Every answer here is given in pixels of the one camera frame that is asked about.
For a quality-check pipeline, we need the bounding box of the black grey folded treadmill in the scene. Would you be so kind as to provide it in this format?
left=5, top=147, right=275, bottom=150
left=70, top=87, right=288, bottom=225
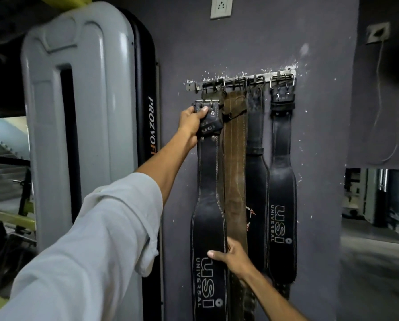
left=20, top=1, right=164, bottom=321

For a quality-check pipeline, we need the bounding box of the white wall socket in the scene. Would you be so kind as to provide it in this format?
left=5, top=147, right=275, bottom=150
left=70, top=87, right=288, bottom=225
left=210, top=0, right=234, bottom=20

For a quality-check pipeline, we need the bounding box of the brown suede belt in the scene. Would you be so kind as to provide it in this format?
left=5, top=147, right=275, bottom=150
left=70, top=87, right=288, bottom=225
left=219, top=79, right=251, bottom=321

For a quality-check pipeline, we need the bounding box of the olive green suede belt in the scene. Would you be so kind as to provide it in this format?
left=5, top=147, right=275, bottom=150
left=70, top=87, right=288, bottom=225
left=201, top=80, right=225, bottom=204

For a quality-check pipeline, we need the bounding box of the yellow machine frame beam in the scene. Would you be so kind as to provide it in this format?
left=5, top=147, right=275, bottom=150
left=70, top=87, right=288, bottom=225
left=35, top=0, right=94, bottom=10

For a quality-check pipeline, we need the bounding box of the white long-sleeved shirt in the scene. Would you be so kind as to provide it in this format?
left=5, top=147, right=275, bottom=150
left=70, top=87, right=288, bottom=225
left=0, top=172, right=164, bottom=321

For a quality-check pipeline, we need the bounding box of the metal wall hooks rail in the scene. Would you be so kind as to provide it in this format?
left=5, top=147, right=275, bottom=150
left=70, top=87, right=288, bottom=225
left=185, top=69, right=297, bottom=92

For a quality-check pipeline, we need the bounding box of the black gym equipment rack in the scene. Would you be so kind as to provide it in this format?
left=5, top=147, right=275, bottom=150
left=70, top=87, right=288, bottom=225
left=0, top=153, right=38, bottom=291

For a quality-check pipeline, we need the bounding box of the person's right hand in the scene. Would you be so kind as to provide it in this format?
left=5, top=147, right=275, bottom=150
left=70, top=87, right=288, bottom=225
left=207, top=237, right=257, bottom=282

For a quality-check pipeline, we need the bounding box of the person's right forearm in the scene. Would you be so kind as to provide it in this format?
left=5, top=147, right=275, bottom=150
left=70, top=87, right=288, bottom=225
left=242, top=267, right=309, bottom=321

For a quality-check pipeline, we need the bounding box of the person's left forearm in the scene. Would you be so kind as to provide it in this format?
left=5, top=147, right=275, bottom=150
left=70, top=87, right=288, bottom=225
left=135, top=129, right=199, bottom=205

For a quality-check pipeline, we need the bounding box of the person's left hand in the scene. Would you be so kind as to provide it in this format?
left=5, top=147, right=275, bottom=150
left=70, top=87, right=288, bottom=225
left=178, top=105, right=209, bottom=150

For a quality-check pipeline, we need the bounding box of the black belt with red logo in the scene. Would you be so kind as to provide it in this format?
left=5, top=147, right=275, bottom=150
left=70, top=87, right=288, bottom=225
left=243, top=76, right=271, bottom=321

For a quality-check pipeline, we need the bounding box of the thin white cable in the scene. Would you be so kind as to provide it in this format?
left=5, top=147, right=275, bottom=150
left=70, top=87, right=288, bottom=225
left=369, top=40, right=399, bottom=165

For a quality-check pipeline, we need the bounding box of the grey concrete staircase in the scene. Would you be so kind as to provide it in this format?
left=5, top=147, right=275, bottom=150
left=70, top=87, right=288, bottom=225
left=0, top=140, right=31, bottom=202

